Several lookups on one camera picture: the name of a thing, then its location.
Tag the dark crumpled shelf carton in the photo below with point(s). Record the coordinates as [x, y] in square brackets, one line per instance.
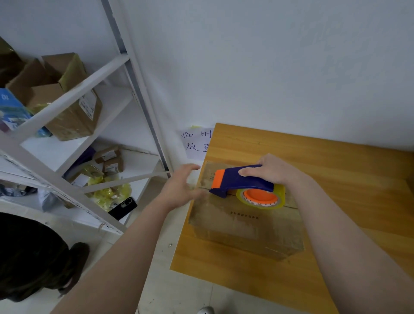
[10, 64]

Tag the blue orange tape dispenser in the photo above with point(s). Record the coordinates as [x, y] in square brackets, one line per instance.
[236, 178]

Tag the small open carton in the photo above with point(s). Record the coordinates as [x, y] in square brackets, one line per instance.
[108, 162]

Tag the blue printed packet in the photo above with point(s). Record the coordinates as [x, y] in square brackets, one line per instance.
[16, 116]

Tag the yellow plastic bag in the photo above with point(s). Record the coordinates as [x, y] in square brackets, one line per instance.
[110, 194]

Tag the white perforated clog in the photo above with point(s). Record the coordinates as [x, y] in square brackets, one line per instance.
[206, 310]

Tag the person's right hand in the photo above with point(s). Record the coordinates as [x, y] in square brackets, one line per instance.
[275, 169]

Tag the large worn shelf carton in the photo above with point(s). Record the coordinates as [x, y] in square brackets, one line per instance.
[74, 120]

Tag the person's left forearm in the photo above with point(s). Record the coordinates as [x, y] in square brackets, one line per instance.
[110, 272]

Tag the white plastic bag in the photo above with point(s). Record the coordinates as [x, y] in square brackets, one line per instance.
[46, 199]

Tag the wooden table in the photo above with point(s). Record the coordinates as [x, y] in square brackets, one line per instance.
[362, 162]

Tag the stack of cardboard boxes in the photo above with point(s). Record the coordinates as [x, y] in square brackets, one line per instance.
[246, 230]

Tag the grey metal shelf rack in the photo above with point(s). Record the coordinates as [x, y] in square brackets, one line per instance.
[71, 90]

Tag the person's left hand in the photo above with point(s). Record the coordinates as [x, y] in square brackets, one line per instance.
[178, 191]

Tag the dark blue bag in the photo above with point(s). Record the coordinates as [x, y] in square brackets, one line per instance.
[79, 162]

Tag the black mobile phone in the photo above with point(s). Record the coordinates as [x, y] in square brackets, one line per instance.
[122, 208]

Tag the white paper wall sign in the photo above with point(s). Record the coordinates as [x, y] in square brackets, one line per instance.
[195, 142]

